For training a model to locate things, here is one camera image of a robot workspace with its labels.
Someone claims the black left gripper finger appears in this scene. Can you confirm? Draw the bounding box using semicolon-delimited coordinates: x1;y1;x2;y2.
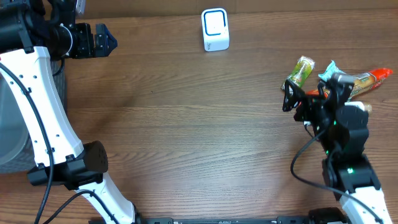
94;42;118;58
95;24;118;47

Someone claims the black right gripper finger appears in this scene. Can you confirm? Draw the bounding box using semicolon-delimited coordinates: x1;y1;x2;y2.
282;91;302;112
284;79;306;100

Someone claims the green snack packet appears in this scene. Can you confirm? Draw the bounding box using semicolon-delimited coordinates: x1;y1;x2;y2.
287;56;315;88

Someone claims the light blue wipes packet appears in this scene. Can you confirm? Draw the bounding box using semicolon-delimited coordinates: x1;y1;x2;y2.
318;60;345;82

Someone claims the white tube with gold cap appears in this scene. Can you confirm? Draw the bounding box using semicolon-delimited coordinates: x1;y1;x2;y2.
346;101;373;114

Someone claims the orange spaghetti packet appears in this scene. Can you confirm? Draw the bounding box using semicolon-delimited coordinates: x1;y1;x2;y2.
304;67;394;102

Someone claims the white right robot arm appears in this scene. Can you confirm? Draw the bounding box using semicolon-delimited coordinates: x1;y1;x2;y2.
282;80;392;223

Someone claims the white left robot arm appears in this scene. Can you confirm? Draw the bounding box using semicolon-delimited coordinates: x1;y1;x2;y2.
1;0;144;223

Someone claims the grey plastic lattice basket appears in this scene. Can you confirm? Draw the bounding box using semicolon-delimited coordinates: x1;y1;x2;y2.
0;60;68;174

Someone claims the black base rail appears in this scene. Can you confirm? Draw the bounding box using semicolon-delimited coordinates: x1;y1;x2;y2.
136;207;351;224

